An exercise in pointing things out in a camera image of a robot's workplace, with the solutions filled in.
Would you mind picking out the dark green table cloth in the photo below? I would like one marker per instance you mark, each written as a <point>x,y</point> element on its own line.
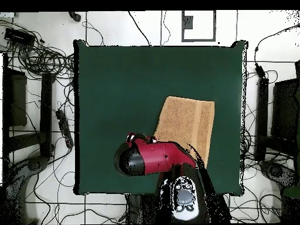
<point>117,93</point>

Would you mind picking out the grey square floor frame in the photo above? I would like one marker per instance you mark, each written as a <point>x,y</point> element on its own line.
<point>187,23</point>

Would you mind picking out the black power strip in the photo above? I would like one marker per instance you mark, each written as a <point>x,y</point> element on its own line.
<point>64,127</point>

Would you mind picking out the black rectangular box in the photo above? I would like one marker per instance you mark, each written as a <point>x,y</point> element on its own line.
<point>18,36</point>

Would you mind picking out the grey tripod base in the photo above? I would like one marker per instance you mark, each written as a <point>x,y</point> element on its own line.
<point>275,171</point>
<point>35,165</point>

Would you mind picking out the black stand frame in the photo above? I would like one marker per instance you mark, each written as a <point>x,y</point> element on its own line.
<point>46,112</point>
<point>262,117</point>

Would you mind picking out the small black plug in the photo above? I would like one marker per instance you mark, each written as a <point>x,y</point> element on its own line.
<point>75,16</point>

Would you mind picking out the tan terry towel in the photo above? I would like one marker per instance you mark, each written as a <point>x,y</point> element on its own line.
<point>187,119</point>

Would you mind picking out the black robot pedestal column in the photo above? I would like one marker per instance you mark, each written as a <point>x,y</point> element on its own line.
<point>136,208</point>

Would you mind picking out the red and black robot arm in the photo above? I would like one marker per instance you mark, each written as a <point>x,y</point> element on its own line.
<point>159,157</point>

